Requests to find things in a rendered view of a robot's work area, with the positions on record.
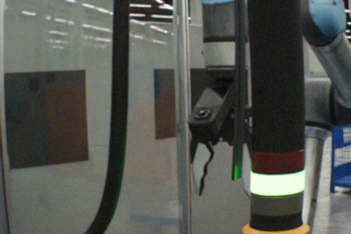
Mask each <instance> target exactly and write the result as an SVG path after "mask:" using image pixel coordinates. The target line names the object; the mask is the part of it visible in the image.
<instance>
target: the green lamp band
mask: <svg viewBox="0 0 351 234"><path fill-rule="evenodd" d="M304 182H305V171H302V172H300V173H296V174H289V175H281V176H270V175H268V176H264V175H259V174H253V173H252V172H251V191H252V192H253V193H256V194H264V195H283V194H293V193H296V192H299V191H301V190H303V189H304Z"/></svg>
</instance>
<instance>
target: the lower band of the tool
mask: <svg viewBox="0 0 351 234"><path fill-rule="evenodd" d="M309 231H310V227H309V226H308V225H307V224H305V223H304V222H303V225H302V226H301V227H299V228H297V229H295V230H289V231H273V232H268V231H259V230H254V229H252V228H250V227H249V224H248V225H246V226H245V227H243V229H242V233H243V234H307V233H308V232H309Z"/></svg>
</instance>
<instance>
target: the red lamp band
mask: <svg viewBox="0 0 351 234"><path fill-rule="evenodd" d="M305 153H306V149H304V150H302V151H296V152H287V153H261V152H254V151H252V150H251V170H252V171H254V172H256V173H258V172H259V173H268V174H271V173H290V172H296V171H301V170H302V169H304V168H305Z"/></svg>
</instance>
